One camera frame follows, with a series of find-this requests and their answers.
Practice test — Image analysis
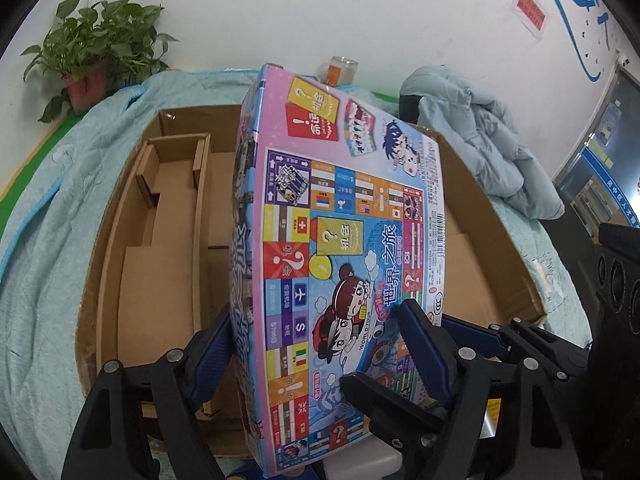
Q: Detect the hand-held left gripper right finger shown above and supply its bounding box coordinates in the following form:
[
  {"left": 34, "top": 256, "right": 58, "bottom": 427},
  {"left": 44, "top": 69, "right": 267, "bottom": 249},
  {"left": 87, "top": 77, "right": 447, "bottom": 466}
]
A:
[{"left": 340, "top": 299, "right": 601, "bottom": 480}]

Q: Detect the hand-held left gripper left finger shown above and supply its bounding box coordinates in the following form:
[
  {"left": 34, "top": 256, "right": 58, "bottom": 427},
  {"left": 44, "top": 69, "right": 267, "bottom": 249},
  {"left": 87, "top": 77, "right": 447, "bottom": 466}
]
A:
[{"left": 61, "top": 307, "right": 238, "bottom": 480}]

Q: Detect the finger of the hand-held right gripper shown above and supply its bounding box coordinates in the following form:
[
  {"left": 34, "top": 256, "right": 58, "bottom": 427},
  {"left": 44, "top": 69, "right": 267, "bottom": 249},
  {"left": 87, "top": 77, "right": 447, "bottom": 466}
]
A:
[
  {"left": 505, "top": 317, "right": 591, "bottom": 377},
  {"left": 442, "top": 315, "right": 508, "bottom": 359}
]

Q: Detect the large cardboard box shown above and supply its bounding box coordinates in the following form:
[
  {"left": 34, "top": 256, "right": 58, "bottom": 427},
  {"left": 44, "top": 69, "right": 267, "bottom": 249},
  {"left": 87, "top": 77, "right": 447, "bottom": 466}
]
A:
[{"left": 75, "top": 105, "right": 548, "bottom": 458}]

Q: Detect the colourful board game box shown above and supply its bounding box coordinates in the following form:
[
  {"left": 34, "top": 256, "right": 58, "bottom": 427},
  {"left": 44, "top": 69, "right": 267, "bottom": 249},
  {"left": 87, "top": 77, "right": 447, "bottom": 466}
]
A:
[{"left": 227, "top": 62, "right": 446, "bottom": 467}]

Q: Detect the cardboard divider insert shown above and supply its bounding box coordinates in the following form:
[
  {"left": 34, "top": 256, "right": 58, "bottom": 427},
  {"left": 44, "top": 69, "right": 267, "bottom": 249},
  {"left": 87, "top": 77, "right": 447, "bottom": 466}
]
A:
[{"left": 100, "top": 132, "right": 221, "bottom": 418}]

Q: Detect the small white box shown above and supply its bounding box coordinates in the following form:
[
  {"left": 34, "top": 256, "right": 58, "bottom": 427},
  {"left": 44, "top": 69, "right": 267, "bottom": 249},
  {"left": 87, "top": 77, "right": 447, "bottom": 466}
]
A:
[{"left": 324, "top": 439, "right": 403, "bottom": 480}]

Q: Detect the glass door with posters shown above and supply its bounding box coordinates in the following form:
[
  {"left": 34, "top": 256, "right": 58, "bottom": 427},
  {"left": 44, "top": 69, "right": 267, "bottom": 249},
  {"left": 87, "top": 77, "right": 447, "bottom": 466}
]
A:
[{"left": 552, "top": 67, "right": 640, "bottom": 241}]

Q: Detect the light blue quilted blanket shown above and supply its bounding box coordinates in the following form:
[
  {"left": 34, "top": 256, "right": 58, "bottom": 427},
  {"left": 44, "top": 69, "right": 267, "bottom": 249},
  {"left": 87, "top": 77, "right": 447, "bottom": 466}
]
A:
[{"left": 0, "top": 67, "right": 596, "bottom": 480}]

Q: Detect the light blue puffer jacket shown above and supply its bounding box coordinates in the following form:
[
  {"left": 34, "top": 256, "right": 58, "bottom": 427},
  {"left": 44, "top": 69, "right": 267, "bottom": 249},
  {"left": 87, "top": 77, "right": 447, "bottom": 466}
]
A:
[{"left": 399, "top": 65, "right": 565, "bottom": 221}]

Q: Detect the black object behind jacket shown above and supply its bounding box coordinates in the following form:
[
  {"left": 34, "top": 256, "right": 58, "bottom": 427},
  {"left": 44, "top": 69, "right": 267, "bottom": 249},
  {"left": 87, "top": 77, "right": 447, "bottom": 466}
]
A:
[{"left": 398, "top": 92, "right": 421, "bottom": 126}]

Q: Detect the green mat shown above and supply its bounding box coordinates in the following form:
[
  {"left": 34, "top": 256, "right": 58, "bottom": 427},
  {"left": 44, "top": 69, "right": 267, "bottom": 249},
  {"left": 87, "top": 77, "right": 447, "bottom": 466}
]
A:
[{"left": 0, "top": 119, "right": 68, "bottom": 206}]

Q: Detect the glass jar with orange label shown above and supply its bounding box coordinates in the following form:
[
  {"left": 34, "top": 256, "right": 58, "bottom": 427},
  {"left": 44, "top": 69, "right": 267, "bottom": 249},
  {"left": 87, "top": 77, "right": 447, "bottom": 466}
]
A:
[{"left": 324, "top": 56, "right": 360, "bottom": 86}]

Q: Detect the green potted plant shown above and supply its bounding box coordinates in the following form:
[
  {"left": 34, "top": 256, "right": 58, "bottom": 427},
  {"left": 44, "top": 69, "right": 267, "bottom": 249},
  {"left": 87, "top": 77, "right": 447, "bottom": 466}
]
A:
[{"left": 21, "top": 0, "right": 180, "bottom": 123}]

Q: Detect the blue wall decal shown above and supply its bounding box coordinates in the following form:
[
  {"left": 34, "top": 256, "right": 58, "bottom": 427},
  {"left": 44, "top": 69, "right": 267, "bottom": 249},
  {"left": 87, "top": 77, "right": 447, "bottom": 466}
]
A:
[{"left": 530, "top": 0, "right": 621, "bottom": 83}]

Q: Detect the red wall notice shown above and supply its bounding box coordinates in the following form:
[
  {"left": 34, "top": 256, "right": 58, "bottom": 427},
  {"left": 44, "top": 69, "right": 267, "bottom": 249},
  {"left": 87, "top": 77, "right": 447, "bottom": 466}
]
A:
[{"left": 511, "top": 0, "right": 548, "bottom": 41}]

